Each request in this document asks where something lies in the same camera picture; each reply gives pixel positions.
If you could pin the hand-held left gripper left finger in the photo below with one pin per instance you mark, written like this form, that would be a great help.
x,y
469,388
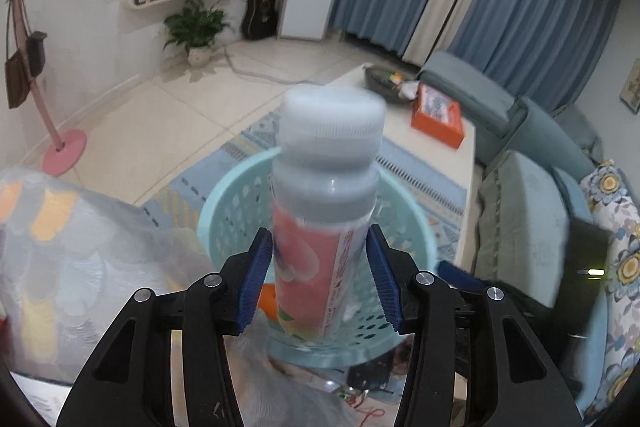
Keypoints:
x,y
252,277

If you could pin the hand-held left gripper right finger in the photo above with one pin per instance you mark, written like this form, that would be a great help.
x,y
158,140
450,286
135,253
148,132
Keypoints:
x,y
385,277

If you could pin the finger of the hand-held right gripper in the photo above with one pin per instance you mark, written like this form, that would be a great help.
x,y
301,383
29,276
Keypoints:
x,y
457,273

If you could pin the light blue plastic basket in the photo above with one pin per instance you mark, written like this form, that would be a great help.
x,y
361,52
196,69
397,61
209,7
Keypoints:
x,y
225,207

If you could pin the pink label plastic bottle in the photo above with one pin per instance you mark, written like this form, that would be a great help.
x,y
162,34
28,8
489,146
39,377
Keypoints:
x,y
320,187

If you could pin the orange plastic bag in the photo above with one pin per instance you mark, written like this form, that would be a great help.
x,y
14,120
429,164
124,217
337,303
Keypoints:
x,y
267,302

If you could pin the floral cushion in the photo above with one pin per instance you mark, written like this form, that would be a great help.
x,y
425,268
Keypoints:
x,y
622,257

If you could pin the blue-grey sofa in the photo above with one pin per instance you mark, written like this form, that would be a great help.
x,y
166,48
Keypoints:
x,y
520,217

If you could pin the white coffee table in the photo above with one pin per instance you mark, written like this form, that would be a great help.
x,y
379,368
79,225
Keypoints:
x,y
425,167

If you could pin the orange tissue box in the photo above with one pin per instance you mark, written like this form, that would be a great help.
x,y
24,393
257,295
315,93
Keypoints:
x,y
437,117

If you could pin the white packet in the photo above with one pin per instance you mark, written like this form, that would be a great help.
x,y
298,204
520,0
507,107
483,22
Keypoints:
x,y
408,91

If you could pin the dark bowl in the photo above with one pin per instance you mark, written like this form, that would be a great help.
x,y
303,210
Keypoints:
x,y
377,79

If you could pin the pink coat rack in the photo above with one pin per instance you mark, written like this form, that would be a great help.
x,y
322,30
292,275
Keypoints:
x,y
65,152

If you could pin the potted green plant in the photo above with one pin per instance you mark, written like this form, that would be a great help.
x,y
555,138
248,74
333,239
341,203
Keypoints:
x,y
195,24

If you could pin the brown bag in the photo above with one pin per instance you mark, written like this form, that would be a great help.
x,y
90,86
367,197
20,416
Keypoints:
x,y
17,79

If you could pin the black bag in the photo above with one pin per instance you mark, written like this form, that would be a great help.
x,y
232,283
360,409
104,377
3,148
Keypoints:
x,y
36,52

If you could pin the framed wall picture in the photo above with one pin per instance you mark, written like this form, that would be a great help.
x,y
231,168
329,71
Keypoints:
x,y
632,87

